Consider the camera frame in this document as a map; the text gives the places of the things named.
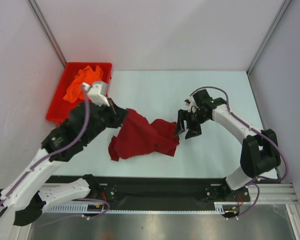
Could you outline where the slotted grey cable duct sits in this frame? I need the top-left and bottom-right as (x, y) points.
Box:
(43, 202), (240, 217)

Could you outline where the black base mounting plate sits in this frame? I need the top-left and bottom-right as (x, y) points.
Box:
(47, 175), (251, 211)

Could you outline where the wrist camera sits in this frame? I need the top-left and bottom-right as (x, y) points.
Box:
(184, 89), (213, 108)
(82, 81), (110, 107)

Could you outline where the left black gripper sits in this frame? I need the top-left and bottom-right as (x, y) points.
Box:
(82, 97), (129, 145)

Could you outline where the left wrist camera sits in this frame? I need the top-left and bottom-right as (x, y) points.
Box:
(82, 81), (110, 107)

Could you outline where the left corner aluminium post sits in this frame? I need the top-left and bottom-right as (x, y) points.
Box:
(26, 0), (67, 68)

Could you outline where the red plastic bin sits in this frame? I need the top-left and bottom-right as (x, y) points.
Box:
(45, 62), (113, 125)

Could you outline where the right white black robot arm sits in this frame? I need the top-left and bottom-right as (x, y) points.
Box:
(174, 98), (281, 201)

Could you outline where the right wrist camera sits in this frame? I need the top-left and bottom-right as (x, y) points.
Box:
(184, 89), (213, 108)

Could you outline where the orange t shirt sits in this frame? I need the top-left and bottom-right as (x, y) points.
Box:
(63, 65), (104, 104)

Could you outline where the dark red t shirt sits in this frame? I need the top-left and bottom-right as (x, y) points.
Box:
(108, 109), (180, 162)

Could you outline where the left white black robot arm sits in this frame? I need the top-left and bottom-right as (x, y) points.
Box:
(0, 102), (129, 227)

